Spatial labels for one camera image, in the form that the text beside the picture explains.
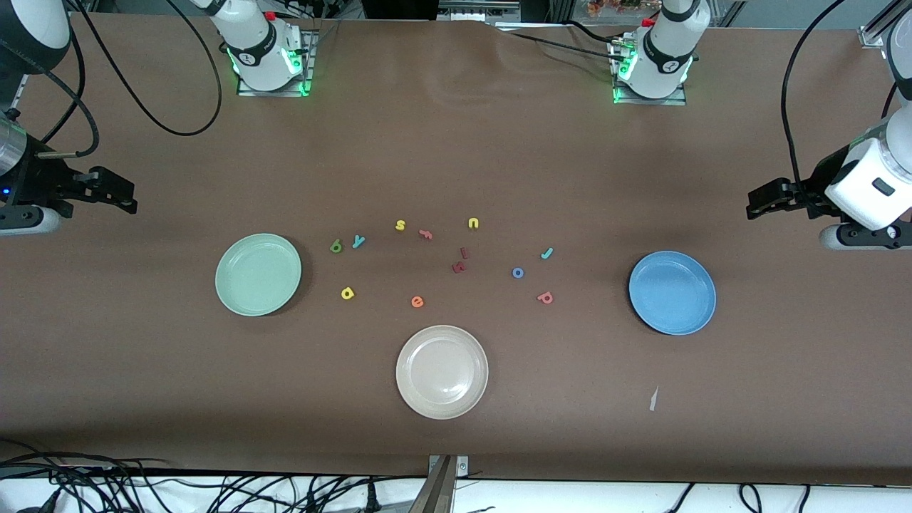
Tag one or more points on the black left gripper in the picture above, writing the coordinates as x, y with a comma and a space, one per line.
817, 183

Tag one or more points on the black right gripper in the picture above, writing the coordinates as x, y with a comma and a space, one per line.
39, 184

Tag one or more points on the pink letter p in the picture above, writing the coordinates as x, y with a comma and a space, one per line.
543, 296

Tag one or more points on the blue plate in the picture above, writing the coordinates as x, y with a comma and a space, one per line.
673, 292

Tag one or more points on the green plate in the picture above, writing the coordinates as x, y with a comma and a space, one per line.
256, 274

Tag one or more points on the white tape scrap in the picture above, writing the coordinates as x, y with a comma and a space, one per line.
653, 400

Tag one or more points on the orange flower decoration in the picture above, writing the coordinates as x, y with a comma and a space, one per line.
613, 6

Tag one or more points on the red letter k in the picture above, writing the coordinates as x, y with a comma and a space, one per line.
459, 267

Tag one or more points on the brown table cover sheet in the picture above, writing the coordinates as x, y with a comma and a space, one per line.
456, 142

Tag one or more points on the beige plate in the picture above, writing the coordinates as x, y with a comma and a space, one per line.
442, 370

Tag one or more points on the grey metal bar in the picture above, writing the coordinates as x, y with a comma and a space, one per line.
434, 491

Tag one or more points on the aluminium frame profile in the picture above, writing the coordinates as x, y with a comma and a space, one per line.
873, 32
22, 92

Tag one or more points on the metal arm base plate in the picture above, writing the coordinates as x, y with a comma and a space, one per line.
648, 102
271, 93

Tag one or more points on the metal table edge bracket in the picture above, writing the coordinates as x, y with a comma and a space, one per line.
462, 464

